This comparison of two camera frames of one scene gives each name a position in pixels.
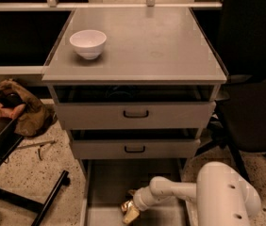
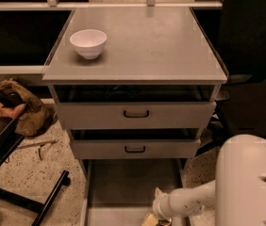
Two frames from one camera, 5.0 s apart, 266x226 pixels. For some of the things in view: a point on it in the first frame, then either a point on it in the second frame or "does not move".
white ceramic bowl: x=88 y=42 does not move
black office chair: x=248 y=33 does not move
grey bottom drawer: x=105 y=185 does not move
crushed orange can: x=125 y=206 -> x=154 y=220
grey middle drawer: x=134 y=143 does not move
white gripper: x=140 y=200 -> x=159 y=206
